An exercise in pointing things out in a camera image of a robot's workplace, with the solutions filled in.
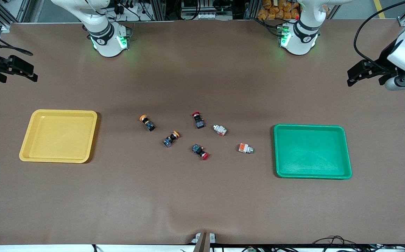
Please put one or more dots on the aluminium rack post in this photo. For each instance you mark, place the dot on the aluminium rack post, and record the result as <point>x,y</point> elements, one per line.
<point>250,8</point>
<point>158,10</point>

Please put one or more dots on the yellow plastic tray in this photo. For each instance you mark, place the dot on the yellow plastic tray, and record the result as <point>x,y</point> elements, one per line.
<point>59,136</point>

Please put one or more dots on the green plastic tray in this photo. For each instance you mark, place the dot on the green plastic tray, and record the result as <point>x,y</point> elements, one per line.
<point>312,152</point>

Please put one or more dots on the white power strip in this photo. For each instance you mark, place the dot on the white power strip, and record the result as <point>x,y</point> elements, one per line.
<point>202,16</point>

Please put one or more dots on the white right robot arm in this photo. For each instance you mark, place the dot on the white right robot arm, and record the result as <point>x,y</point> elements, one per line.
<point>106,45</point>

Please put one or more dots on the brown table mat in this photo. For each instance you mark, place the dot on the brown table mat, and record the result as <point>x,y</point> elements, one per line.
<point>202,196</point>

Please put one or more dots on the white orange push button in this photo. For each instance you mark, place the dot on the white orange push button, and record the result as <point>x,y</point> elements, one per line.
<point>220,130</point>
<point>245,148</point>

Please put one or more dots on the pile of orange bags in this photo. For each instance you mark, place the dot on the pile of orange bags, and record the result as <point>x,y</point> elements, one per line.
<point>277,10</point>

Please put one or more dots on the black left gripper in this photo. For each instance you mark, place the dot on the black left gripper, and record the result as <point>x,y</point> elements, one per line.
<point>383,65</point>

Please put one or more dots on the red cap push button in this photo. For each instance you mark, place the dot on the red cap push button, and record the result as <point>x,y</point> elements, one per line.
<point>199,122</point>
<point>198,149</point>

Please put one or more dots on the orange cap push button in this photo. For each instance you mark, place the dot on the orange cap push button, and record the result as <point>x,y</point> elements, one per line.
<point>169,140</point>
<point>149,124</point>

